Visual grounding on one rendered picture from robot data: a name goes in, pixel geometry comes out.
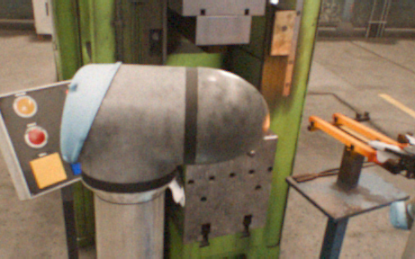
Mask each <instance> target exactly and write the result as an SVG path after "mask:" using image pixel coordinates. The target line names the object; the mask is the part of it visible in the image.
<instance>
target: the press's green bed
mask: <svg viewBox="0 0 415 259"><path fill-rule="evenodd" d="M263 230H264V227H260V228H254V229H251V230H247V229H246V230H244V231H241V232H239V233H232V234H228V235H226V236H219V237H214V238H211V239H207V237H206V238H205V239H203V240H202V241H198V242H193V243H189V244H186V245H183V242H182V240H181V239H180V236H179V235H178V233H177V230H176V228H175V227H174V224H173V222H172V220H171V218H170V216H169V214H168V211H167V209H166V208H165V205H164V236H163V259H257V248H258V245H261V244H262V235H263Z"/></svg>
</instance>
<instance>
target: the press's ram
mask: <svg viewBox="0 0 415 259"><path fill-rule="evenodd" d="M167 7H168V8H170V9H171V10H174V11H175V12H176V13H180V14H181V15H182V16H200V15H201V14H202V15H204V16H244V14H246V15H264V14H265V9H266V0H167Z"/></svg>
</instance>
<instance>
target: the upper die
mask: <svg viewBox="0 0 415 259"><path fill-rule="evenodd" d="M250 21H251V16H250V15H246V14H244V16H204V15H202V14H201V15H200V16H182V15H181V14H180V13H176V12H175V11H174V10H171V9H170V8H167V26H170V27H171V29H174V30H175V31H177V32H178V33H180V35H183V37H185V38H186V39H188V40H189V41H191V42H192V43H193V44H194V45H224V44H243V43H248V42H249V34H250Z"/></svg>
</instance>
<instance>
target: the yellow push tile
mask: <svg viewBox="0 0 415 259"><path fill-rule="evenodd" d="M30 163H31V167H32V170H33V172H34V176H35V178H36V180H37V184H38V185H39V188H44V187H46V186H48V185H52V184H54V183H56V182H60V181H62V180H64V179H67V176H66V174H65V172H64V169H63V165H62V164H61V162H60V157H59V154H52V155H50V156H46V157H42V158H40V159H37V160H33V161H31V162H30Z"/></svg>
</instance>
